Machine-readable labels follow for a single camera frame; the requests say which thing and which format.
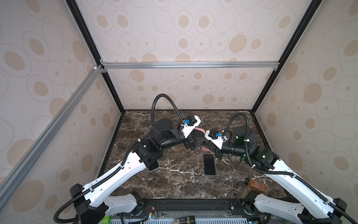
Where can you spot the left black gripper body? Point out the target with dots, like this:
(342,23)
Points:
(187,142)

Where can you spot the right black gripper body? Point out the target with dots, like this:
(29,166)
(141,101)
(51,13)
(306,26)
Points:
(217,153)

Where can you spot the purple smartphone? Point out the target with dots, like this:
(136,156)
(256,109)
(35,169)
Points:
(209,165)

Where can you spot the phone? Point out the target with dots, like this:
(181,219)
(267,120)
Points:
(199,132)
(153,166)

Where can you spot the pink phone case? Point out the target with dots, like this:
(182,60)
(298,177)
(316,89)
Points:
(205,149)

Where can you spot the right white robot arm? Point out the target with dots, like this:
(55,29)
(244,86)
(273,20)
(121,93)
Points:
(313,207)

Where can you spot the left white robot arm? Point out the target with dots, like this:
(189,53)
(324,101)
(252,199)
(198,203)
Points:
(91,203)

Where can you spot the amber bottle black cap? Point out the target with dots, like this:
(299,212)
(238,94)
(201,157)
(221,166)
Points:
(257,186)

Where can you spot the dark bottle at front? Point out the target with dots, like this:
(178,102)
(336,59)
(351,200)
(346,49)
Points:
(185,220)

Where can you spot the green packet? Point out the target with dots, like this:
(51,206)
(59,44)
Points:
(106,220)

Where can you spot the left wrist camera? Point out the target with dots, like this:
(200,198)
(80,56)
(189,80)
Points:
(189,124)

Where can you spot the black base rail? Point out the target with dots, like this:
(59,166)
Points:
(206,211)

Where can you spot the silver aluminium back rail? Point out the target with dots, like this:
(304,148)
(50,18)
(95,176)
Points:
(197,65)

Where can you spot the silver aluminium rail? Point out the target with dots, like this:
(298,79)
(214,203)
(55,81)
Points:
(26,163)
(197,65)

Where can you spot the silver aluminium left rail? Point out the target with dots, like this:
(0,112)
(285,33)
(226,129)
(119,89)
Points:
(26,163)

